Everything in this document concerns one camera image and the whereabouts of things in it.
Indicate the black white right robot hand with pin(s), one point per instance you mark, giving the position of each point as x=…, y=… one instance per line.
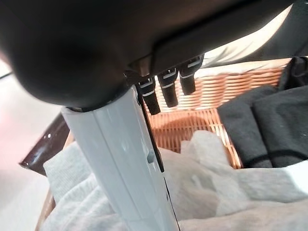
x=84, y=48

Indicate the white garment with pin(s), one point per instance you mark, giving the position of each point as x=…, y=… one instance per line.
x=216, y=187

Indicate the black garment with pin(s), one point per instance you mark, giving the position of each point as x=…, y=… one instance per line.
x=264, y=120

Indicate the rectangular wicker laundry basket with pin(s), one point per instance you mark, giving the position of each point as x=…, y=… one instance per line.
x=216, y=84

